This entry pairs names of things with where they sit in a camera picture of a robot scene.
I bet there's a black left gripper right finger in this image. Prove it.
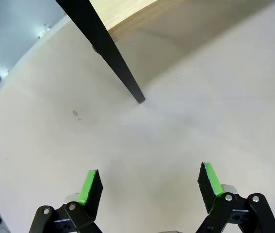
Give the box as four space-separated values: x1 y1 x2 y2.
197 161 275 233

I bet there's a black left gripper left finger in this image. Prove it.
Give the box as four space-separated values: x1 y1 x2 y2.
29 168 104 233

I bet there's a two-tier wooden shelf black frame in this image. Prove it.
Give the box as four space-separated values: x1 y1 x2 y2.
56 0 275 104

